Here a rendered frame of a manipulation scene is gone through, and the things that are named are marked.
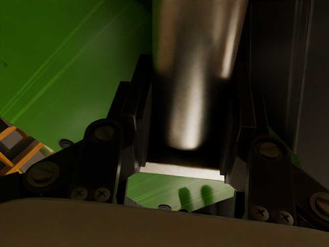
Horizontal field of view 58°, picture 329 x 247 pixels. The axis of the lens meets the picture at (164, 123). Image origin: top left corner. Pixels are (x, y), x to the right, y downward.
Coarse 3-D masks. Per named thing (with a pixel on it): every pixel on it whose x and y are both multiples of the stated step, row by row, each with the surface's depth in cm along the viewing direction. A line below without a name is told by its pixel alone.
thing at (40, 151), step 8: (8, 128) 547; (16, 128) 578; (0, 136) 529; (8, 136) 548; (16, 136) 560; (24, 136) 585; (0, 144) 536; (8, 144) 540; (40, 144) 582; (0, 152) 520; (32, 152) 561; (40, 152) 587; (48, 152) 604; (8, 160) 524; (24, 160) 542; (32, 160) 565; (16, 168) 524; (24, 168) 544
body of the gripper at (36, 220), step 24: (0, 216) 7; (24, 216) 7; (48, 216) 7; (72, 216) 7; (96, 216) 7; (120, 216) 7; (144, 216) 7; (168, 216) 7; (192, 216) 7; (216, 216) 7; (0, 240) 6; (24, 240) 6; (48, 240) 6; (72, 240) 6; (96, 240) 6; (120, 240) 6; (144, 240) 6; (168, 240) 6; (192, 240) 6; (216, 240) 6; (240, 240) 6; (264, 240) 6; (288, 240) 6; (312, 240) 6
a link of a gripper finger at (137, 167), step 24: (144, 72) 11; (120, 96) 12; (144, 96) 11; (120, 120) 11; (144, 120) 10; (144, 144) 11; (48, 168) 9; (72, 168) 9; (120, 168) 10; (48, 192) 9
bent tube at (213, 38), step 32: (160, 0) 9; (192, 0) 8; (224, 0) 8; (160, 32) 9; (192, 32) 9; (224, 32) 9; (160, 64) 10; (192, 64) 9; (224, 64) 10; (160, 96) 11; (192, 96) 10; (224, 96) 11; (160, 128) 12; (192, 128) 11; (160, 160) 12; (192, 160) 12
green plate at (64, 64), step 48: (0, 0) 12; (48, 0) 12; (96, 0) 12; (144, 0) 12; (0, 48) 14; (48, 48) 14; (96, 48) 13; (144, 48) 13; (0, 96) 16; (48, 96) 16; (96, 96) 15; (48, 144) 19; (144, 192) 21; (192, 192) 21
